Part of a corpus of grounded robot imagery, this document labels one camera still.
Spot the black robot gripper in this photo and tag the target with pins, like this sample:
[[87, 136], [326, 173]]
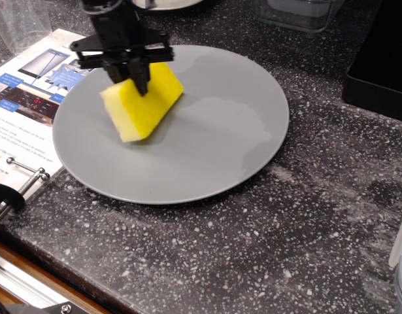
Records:
[[120, 38]]

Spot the yellow cleaning sponge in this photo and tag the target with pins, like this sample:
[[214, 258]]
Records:
[[135, 116]]

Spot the grey round plate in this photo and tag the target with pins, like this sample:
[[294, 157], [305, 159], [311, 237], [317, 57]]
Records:
[[230, 121]]

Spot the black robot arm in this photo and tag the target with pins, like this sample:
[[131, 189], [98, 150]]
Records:
[[102, 6]]

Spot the white plate at back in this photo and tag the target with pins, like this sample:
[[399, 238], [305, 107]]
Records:
[[165, 4]]

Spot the laminated instruction sheet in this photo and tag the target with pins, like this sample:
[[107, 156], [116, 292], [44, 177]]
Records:
[[32, 87]]

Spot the clear glass container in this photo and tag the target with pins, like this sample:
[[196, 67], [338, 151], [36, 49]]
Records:
[[307, 16]]

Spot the black plastic tray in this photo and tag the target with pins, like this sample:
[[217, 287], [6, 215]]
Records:
[[374, 80]]

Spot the aluminium rail profile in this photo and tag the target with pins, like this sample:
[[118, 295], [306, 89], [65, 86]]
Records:
[[35, 296]]

